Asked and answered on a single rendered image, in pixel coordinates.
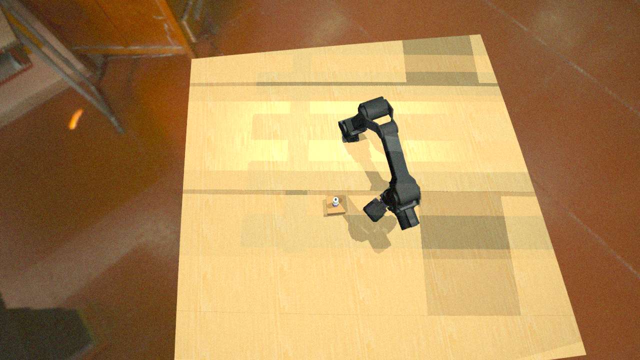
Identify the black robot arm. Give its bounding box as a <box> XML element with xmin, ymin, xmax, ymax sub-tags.
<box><xmin>338</xmin><ymin>96</ymin><xmax>421</xmax><ymax>231</ymax></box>

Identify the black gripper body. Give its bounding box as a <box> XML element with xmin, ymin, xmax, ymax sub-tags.
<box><xmin>363</xmin><ymin>187</ymin><xmax>393</xmax><ymax>222</ymax></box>

